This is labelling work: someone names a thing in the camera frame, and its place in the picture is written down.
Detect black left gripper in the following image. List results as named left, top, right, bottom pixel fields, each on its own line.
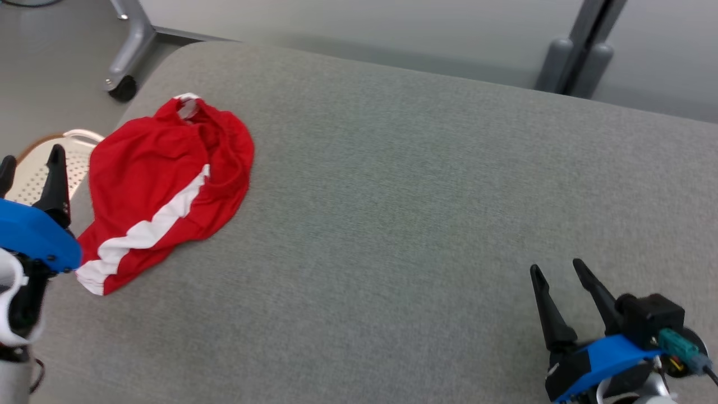
left=0, top=144, right=72, bottom=338

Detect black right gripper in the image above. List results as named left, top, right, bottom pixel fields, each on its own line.
left=530, top=258, right=624, bottom=402

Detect red shorts with white stripe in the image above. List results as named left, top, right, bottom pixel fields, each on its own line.
left=75, top=93, right=255, bottom=296

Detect white laundry basket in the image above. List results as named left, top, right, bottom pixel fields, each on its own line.
left=4, top=128, right=106, bottom=206

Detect black caster wheel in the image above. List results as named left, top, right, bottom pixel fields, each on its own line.
left=109, top=75, right=139, bottom=103

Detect grey metal cart leg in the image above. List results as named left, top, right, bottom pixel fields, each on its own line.
left=104, top=0, right=236, bottom=94

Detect grey cylinder bumper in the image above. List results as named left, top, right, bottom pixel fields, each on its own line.
left=571, top=43, right=615, bottom=100
left=535, top=38, right=574, bottom=94

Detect blue left camera mount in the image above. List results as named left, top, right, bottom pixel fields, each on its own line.
left=0, top=198, right=82, bottom=274

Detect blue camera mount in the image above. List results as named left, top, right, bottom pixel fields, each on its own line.
left=552, top=334, right=664, bottom=403
left=0, top=198, right=82, bottom=274

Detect blue right camera mount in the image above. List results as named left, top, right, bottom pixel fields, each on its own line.
left=552, top=334, right=664, bottom=403

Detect right cable with teal plug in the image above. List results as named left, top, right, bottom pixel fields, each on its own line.
left=657, top=328, right=718, bottom=386

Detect grey partition post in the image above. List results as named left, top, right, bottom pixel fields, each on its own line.
left=561, top=0, right=628, bottom=97

